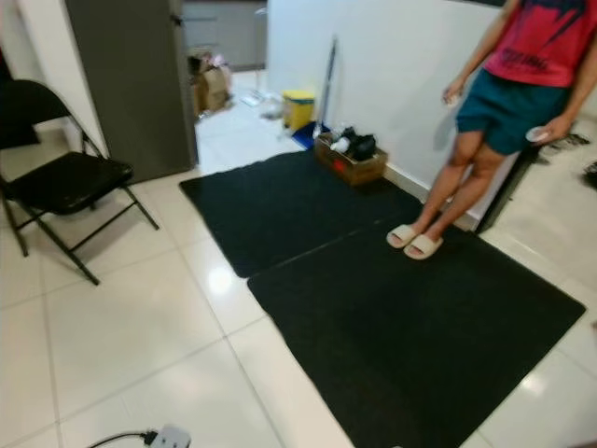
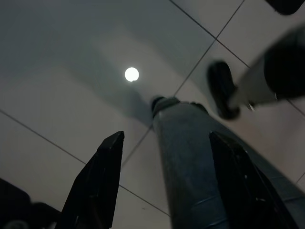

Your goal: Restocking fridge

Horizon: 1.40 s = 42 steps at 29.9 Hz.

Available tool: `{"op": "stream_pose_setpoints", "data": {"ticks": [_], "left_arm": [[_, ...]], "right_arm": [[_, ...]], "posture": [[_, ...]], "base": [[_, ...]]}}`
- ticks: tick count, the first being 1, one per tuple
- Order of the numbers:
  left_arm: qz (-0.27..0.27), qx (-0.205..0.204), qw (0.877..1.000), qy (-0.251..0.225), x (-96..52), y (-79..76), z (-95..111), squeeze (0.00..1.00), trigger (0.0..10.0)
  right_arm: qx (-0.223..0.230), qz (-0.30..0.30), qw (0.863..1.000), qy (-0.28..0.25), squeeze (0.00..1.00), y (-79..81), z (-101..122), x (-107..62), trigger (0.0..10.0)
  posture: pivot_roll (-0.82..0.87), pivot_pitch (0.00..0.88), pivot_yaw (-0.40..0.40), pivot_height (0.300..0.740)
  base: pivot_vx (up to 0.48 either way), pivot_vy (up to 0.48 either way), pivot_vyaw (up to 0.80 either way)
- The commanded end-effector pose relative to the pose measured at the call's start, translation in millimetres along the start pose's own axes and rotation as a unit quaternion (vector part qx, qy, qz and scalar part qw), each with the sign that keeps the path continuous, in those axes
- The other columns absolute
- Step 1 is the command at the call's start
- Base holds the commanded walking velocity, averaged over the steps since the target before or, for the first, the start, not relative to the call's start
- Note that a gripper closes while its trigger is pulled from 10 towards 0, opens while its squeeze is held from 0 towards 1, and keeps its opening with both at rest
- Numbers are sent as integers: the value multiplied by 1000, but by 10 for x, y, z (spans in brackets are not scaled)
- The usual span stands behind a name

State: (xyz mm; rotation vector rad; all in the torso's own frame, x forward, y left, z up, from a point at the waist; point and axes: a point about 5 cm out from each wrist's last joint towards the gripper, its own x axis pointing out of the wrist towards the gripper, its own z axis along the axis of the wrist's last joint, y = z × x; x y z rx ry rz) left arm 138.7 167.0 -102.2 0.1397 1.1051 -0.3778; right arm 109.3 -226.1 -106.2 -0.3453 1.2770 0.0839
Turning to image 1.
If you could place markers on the beige slipper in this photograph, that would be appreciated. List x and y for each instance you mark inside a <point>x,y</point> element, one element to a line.
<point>404,236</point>
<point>423,246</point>

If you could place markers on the grey fridge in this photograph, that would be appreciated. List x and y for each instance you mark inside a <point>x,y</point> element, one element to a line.
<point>135,84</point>

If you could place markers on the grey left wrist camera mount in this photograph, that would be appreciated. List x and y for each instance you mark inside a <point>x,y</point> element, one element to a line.
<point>173,439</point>

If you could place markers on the yellow bin black letters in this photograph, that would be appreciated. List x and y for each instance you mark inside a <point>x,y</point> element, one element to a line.
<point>298,112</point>

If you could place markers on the blue floor cloth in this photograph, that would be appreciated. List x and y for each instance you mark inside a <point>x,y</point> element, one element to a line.
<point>303,138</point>

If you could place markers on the black folding chair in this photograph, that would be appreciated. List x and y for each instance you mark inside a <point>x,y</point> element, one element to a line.
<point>70,182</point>

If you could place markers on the brown paper bag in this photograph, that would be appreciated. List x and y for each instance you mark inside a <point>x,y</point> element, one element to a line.
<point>213,89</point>

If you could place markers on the black floor mat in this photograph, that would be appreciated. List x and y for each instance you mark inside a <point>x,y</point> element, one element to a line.
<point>410,345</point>
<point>289,205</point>

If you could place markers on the person in blue shorts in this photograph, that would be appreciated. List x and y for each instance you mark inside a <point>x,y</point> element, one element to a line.
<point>522,103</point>

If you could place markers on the beige kitchen cabinets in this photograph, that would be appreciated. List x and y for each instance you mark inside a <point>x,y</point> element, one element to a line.
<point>229,33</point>

